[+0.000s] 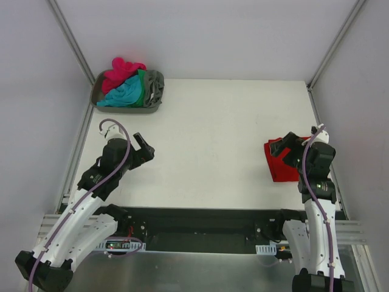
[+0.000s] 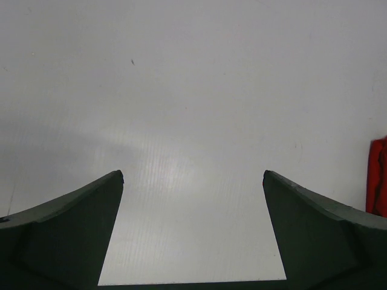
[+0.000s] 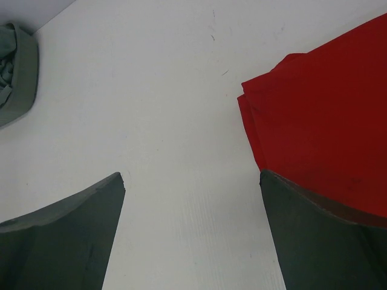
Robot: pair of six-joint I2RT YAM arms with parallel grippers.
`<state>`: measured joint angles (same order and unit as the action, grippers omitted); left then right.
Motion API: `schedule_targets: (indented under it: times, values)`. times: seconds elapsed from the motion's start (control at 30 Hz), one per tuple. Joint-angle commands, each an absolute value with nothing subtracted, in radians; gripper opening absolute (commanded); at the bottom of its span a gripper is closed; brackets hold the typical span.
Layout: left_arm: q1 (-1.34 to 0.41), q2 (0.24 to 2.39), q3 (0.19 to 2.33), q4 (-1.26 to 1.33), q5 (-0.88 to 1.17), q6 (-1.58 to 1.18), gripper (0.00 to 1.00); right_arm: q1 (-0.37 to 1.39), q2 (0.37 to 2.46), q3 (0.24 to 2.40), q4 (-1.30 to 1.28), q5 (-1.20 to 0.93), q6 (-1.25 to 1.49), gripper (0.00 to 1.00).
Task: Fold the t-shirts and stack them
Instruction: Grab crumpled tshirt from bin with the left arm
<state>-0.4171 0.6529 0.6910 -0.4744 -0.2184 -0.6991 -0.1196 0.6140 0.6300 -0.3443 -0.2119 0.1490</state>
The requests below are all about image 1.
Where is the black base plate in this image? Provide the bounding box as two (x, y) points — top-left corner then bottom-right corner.
(93, 204), (308, 254)

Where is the left aluminium frame post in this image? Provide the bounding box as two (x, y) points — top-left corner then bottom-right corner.
(46, 0), (95, 85)

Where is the folded red t-shirt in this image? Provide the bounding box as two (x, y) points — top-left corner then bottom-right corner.
(264, 137), (298, 183)

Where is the right aluminium frame post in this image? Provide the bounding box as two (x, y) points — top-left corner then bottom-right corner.
(306, 0), (367, 92)

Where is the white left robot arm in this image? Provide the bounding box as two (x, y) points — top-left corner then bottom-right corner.
(15, 130), (154, 291)

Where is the left slotted cable duct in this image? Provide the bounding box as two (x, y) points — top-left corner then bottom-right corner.
(94, 240), (146, 252)

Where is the grey t-shirt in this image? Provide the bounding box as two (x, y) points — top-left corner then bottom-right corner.
(143, 70), (165, 108)

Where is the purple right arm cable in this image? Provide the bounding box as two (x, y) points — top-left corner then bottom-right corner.
(300, 125), (337, 292)

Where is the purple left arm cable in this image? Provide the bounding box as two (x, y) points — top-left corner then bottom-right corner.
(27, 119), (132, 292)

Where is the green t-shirt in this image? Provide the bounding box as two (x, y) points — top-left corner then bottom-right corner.
(129, 69), (146, 108)

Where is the teal t-shirt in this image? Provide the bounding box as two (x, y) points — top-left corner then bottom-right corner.
(96, 78), (139, 108)

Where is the aluminium frame post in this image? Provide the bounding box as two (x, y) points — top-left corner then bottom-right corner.
(46, 0), (95, 85)
(306, 0), (367, 92)

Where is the right slotted cable duct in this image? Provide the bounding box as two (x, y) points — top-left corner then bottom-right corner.
(255, 244), (277, 256)

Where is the slotted cable duct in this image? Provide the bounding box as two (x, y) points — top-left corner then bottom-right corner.
(94, 240), (146, 252)
(255, 244), (277, 256)

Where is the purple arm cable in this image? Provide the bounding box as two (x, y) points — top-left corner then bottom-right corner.
(27, 119), (132, 292)
(300, 125), (337, 292)

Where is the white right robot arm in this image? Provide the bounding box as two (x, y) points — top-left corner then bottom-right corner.
(269, 127), (355, 291)

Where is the grey plastic bin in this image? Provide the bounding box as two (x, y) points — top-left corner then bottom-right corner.
(90, 71), (160, 114)

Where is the pink t-shirt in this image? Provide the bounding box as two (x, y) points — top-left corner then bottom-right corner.
(102, 57), (146, 94)

